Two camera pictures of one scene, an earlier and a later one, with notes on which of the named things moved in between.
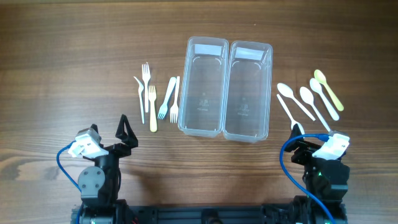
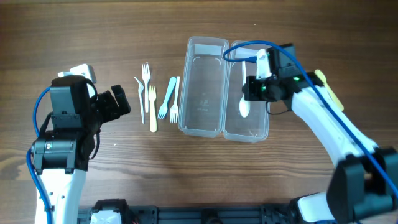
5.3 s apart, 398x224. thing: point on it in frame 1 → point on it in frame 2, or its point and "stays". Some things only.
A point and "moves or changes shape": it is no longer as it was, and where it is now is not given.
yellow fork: [152, 99] stays
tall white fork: [146, 76] stays
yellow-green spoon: [321, 78] stays
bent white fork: [140, 89] stays
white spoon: [286, 91] moves or changes shape
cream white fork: [174, 109] stays
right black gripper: [305, 149] → [252, 88]
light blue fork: [163, 108] stays
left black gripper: [114, 148] → [109, 106]
